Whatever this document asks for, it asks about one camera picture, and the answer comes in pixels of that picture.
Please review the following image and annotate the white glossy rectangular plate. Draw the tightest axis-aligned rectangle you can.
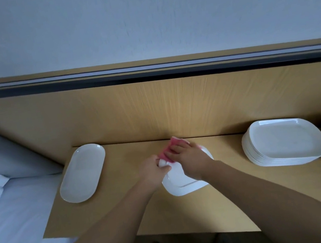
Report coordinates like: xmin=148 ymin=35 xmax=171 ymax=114
xmin=53 ymin=142 xmax=113 ymax=206
xmin=156 ymin=142 xmax=220 ymax=200

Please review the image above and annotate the person's right hand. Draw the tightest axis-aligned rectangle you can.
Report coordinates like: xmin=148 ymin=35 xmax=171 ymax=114
xmin=162 ymin=134 xmax=218 ymax=185

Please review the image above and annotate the stack of white rectangular plates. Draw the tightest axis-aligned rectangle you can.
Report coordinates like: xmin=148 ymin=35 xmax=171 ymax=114
xmin=238 ymin=111 xmax=321 ymax=173

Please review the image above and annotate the person's left hand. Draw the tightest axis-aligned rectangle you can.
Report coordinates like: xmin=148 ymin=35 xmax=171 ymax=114
xmin=131 ymin=152 xmax=175 ymax=196

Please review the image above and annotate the grey upholstered headboard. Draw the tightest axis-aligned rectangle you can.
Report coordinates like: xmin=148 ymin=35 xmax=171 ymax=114
xmin=0 ymin=110 xmax=65 ymax=183

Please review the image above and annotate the person's right forearm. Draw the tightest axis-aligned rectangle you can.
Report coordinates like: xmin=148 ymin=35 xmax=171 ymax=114
xmin=200 ymin=147 xmax=321 ymax=243

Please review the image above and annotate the pink cleaning cloth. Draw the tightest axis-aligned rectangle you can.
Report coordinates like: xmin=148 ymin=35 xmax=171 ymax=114
xmin=156 ymin=134 xmax=192 ymax=166

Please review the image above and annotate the black wall rail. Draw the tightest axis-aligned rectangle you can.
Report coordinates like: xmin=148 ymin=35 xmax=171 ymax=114
xmin=0 ymin=36 xmax=321 ymax=110

